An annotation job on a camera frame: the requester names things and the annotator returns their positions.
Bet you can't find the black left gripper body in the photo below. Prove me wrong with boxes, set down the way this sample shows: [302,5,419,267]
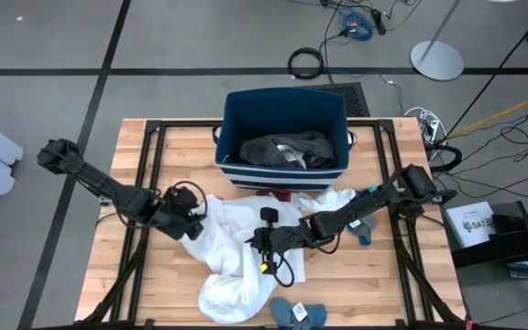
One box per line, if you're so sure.
[152,200,197,241]

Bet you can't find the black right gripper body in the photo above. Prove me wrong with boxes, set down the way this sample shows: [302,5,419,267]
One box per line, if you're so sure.
[258,218,314,256]

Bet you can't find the large white towel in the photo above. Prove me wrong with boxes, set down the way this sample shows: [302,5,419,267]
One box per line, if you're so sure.
[178,193,309,325]

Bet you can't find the dark grey trousers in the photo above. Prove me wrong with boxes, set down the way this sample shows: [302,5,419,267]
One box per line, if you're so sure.
[238,130,337,171]

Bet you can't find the dark red garment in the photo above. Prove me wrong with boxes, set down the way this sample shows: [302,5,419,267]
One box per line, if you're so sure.
[255,186,293,204]

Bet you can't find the small white cloth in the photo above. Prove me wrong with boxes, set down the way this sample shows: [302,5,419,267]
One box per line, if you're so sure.
[291,186,358,214]

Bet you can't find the small blue knit sock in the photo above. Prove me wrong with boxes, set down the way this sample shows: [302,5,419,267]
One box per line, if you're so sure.
[269,296,298,328]

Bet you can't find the grey blue sock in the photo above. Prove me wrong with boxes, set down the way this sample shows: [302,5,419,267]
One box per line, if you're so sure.
[346,212,380,247]

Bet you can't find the large blue knit sock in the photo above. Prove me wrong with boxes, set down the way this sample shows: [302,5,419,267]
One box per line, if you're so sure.
[291,302,329,330]

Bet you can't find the navy white striped fabric basket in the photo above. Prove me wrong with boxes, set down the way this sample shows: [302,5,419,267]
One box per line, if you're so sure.
[213,86,355,193]

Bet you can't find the black perforated floor mat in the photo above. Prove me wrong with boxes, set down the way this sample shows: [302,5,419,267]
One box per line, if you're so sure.
[299,82,371,118]

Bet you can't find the white power strip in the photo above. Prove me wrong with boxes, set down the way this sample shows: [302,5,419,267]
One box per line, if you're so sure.
[402,105,449,144]

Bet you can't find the white printed box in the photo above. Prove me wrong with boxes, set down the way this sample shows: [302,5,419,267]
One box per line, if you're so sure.
[444,201,497,249]

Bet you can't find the grey round floor stand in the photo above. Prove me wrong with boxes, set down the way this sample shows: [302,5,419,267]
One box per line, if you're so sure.
[409,0,466,83]

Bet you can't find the black shelf cart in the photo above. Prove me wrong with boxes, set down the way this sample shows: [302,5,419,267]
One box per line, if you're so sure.
[441,200,528,299]

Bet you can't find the black power strip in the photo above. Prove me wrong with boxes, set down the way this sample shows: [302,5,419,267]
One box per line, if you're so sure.
[370,7,388,37]

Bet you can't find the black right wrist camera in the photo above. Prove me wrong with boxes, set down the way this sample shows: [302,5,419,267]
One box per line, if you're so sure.
[259,206,281,230]

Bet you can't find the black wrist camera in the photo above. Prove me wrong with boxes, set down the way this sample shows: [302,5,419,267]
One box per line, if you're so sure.
[259,206,281,230]
[167,181,200,205]

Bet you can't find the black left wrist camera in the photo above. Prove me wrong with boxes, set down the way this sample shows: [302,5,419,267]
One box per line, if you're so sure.
[167,181,200,205]

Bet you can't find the black looped gripper cable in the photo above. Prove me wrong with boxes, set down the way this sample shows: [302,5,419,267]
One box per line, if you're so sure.
[258,248,296,290]

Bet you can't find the black metal table frame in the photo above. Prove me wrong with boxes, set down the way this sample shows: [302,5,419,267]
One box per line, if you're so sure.
[80,118,462,327]

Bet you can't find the black coiled cable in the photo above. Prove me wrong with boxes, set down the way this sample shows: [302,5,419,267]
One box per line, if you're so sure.
[287,46,325,81]

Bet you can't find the blue coiled cable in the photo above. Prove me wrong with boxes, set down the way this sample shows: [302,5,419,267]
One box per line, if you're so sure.
[338,8,376,43]

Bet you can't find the yellow cable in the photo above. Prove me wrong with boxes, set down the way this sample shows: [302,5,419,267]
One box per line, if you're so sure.
[445,88,528,139]

